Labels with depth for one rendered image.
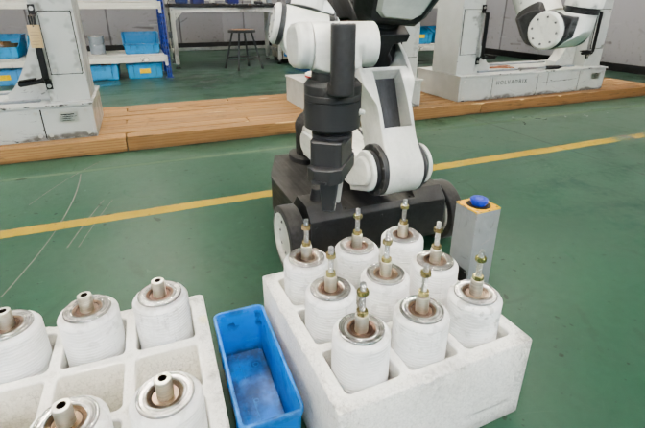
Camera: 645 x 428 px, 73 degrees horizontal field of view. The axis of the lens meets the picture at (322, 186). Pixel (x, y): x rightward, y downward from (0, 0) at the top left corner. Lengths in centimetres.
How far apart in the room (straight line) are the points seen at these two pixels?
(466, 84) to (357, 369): 287
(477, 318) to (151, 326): 57
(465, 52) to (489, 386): 279
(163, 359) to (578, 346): 91
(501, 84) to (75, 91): 285
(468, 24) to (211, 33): 636
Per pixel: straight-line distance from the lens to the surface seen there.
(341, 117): 64
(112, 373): 88
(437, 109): 320
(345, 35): 60
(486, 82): 353
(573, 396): 111
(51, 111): 266
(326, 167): 67
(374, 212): 129
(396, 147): 115
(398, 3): 110
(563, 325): 128
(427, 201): 138
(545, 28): 107
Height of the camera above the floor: 73
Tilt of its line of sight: 23 degrees down
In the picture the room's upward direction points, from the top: straight up
